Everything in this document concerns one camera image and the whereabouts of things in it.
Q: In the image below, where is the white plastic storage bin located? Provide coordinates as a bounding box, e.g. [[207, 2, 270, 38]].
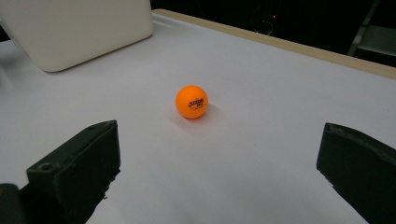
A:
[[0, 0, 154, 74]]

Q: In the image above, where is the white metal stand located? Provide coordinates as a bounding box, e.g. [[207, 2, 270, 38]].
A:
[[346, 0, 396, 59]]

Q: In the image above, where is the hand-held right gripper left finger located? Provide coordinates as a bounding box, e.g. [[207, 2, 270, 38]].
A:
[[18, 119, 121, 224]]

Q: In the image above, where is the orange table tennis ball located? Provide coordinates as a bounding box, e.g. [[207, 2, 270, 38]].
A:
[[175, 85, 209, 120]]

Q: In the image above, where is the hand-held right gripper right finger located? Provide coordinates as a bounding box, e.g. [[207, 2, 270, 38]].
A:
[[316, 122, 396, 224]]

